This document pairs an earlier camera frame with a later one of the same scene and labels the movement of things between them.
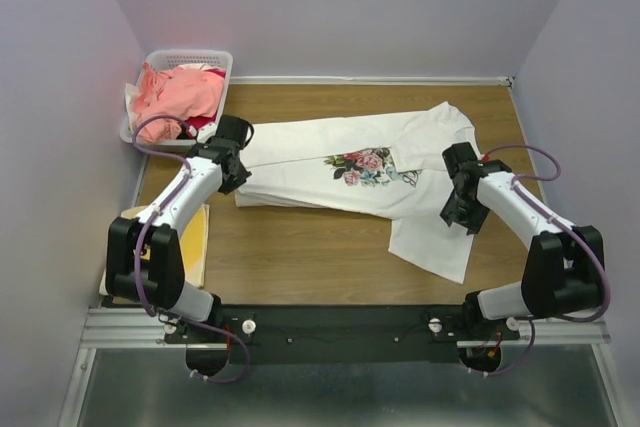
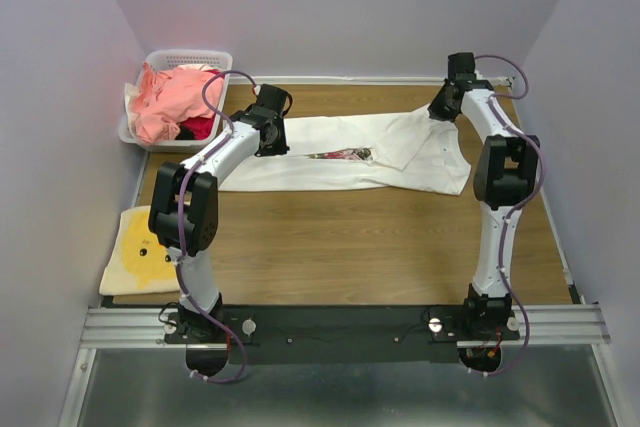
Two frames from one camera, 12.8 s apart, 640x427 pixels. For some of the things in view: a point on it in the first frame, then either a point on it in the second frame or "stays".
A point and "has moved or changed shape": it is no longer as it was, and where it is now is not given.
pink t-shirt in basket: (184, 93) stays
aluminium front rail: (110, 327) stays
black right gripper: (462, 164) → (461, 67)
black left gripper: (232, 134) → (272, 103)
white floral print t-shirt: (376, 167) has moved or changed shape
